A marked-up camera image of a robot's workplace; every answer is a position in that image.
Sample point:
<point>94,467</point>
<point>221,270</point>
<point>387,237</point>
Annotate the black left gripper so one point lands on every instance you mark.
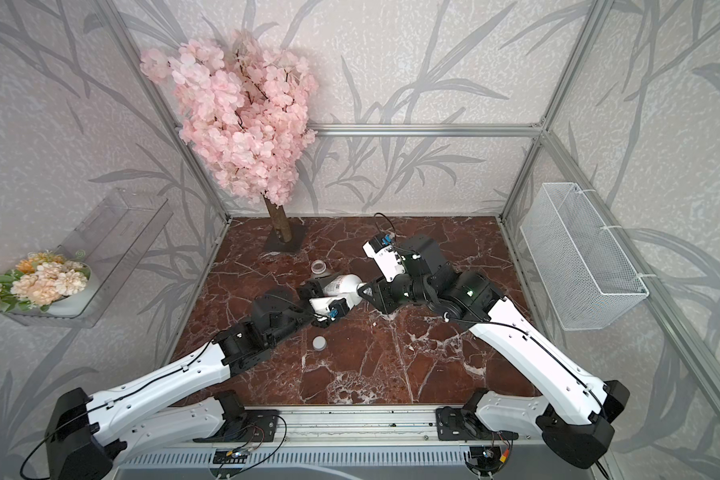
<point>312,284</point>

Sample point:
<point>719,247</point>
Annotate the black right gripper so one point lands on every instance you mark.
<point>380,298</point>

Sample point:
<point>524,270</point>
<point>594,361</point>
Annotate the white labelled plastic bottle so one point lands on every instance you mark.
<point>344,286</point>

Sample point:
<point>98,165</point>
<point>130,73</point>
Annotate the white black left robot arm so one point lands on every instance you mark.
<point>89,433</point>

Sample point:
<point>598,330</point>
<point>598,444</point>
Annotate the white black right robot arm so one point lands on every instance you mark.
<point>574,410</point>

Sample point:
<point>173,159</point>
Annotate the small clear bottle upright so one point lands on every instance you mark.
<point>319,269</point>

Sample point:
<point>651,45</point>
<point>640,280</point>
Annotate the grey bottle cap on table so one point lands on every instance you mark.
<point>319,343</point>

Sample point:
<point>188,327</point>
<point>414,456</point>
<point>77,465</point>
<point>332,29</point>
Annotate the pink blossom artificial tree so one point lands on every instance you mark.
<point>245,113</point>

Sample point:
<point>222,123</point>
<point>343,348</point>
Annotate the peach flower bouquet in bowl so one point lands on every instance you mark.
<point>46,282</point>

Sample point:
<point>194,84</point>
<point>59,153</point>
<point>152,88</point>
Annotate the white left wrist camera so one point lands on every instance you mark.
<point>329,309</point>

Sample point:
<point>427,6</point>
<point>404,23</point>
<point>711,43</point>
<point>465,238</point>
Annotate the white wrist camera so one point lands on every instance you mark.
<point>380,248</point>
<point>329,309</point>

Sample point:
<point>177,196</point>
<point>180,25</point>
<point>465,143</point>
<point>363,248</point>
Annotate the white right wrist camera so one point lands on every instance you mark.
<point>380,248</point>

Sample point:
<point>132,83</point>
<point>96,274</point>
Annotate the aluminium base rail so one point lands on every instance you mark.
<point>395,425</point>

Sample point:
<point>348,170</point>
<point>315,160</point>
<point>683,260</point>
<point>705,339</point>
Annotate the small electronics board with wires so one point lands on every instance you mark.
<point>234,456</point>

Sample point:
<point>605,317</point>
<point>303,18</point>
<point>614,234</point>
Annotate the round connector with wires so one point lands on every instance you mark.
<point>486,461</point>

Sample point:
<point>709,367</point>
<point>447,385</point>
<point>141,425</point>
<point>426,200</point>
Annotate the clear acrylic wall shelf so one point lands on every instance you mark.
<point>111,240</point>

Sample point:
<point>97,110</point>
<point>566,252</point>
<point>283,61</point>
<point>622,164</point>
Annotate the white wire mesh basket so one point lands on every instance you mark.
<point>586,274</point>

